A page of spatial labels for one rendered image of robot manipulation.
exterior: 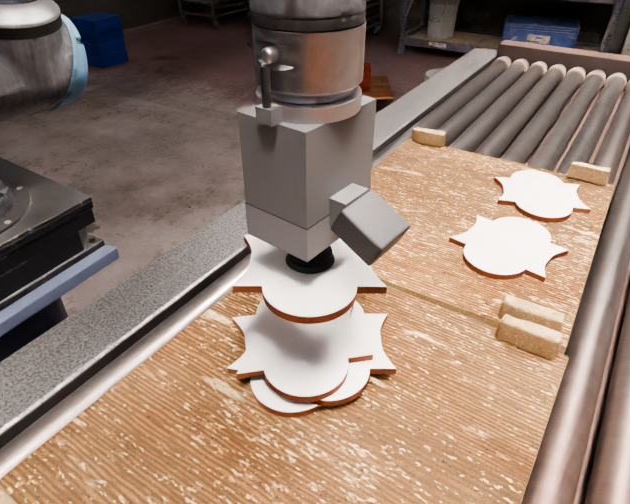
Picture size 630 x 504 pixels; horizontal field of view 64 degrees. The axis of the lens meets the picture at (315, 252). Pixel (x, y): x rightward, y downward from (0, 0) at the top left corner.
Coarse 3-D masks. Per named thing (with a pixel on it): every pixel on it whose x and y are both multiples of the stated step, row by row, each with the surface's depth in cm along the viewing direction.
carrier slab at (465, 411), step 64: (448, 320) 54; (128, 384) 47; (192, 384) 47; (384, 384) 47; (448, 384) 47; (512, 384) 47; (64, 448) 42; (128, 448) 42; (192, 448) 42; (256, 448) 42; (320, 448) 42; (384, 448) 42; (448, 448) 42; (512, 448) 42
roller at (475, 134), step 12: (528, 72) 134; (540, 72) 137; (516, 84) 126; (528, 84) 128; (504, 96) 118; (516, 96) 120; (492, 108) 112; (504, 108) 114; (480, 120) 106; (492, 120) 108; (468, 132) 101; (480, 132) 102; (456, 144) 96; (468, 144) 97
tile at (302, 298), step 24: (264, 264) 44; (336, 264) 44; (360, 264) 44; (240, 288) 42; (264, 288) 41; (288, 288) 41; (312, 288) 41; (336, 288) 41; (360, 288) 42; (384, 288) 42; (288, 312) 39; (312, 312) 39; (336, 312) 39
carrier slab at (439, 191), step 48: (384, 192) 77; (432, 192) 77; (480, 192) 77; (576, 192) 77; (432, 240) 67; (576, 240) 67; (432, 288) 59; (480, 288) 59; (528, 288) 59; (576, 288) 59
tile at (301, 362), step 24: (264, 312) 52; (264, 336) 49; (288, 336) 49; (312, 336) 49; (336, 336) 49; (264, 360) 46; (288, 360) 46; (312, 360) 46; (336, 360) 46; (360, 360) 47; (288, 384) 44; (312, 384) 44; (336, 384) 44
